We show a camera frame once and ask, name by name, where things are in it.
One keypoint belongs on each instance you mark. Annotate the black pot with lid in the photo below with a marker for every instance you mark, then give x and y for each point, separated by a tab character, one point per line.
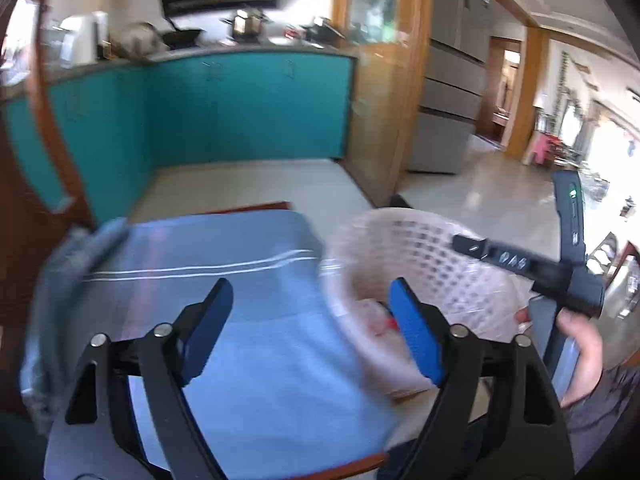
325	30

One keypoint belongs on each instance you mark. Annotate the black wok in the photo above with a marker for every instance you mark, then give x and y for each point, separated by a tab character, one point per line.
182	36

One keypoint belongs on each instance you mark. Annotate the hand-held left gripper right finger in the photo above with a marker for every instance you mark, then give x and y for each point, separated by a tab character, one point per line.
417	335

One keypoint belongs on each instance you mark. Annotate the teal base cabinet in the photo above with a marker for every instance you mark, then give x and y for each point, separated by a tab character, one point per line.
225	110

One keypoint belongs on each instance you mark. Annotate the person's right forearm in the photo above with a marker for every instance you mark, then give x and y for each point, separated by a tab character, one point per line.
610	400

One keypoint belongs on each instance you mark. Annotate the white electric kettle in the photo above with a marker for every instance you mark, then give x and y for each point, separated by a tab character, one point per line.
82	37

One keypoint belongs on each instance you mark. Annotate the brown wooden door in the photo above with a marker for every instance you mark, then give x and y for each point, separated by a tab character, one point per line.
492	90

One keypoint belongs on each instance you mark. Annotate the wood framed glass door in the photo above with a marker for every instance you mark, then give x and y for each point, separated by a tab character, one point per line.
380	85

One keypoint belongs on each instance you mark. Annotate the steel pan lid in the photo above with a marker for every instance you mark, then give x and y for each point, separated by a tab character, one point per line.
140	40

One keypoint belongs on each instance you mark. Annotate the wooden chair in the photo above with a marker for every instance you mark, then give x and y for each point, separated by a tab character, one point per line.
30	210

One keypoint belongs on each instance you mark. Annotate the pink printed wrapper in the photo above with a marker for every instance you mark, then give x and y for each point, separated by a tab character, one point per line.
370	317

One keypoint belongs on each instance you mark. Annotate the grey kitchen countertop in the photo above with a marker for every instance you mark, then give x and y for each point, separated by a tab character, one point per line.
250	50

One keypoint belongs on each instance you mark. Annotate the silver refrigerator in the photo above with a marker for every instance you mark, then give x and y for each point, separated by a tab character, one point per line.
450	85

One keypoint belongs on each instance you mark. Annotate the person's right hand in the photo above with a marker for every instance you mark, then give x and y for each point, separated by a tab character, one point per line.
587	355

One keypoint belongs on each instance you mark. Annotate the artificial vine garland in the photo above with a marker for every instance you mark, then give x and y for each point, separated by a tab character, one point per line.
565	85

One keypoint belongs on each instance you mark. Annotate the steel stockpot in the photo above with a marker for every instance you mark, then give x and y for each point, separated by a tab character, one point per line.
245	22

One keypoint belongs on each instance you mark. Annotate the pink cloth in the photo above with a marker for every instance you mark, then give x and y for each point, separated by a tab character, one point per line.
541	149

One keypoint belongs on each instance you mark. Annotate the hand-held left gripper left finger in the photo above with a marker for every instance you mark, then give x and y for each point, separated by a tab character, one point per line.
207	330

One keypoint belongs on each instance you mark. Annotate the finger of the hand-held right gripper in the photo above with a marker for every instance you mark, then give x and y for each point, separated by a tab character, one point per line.
500	257

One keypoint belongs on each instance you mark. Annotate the pink plastic wastebasket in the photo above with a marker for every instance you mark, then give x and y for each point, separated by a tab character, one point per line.
425	245

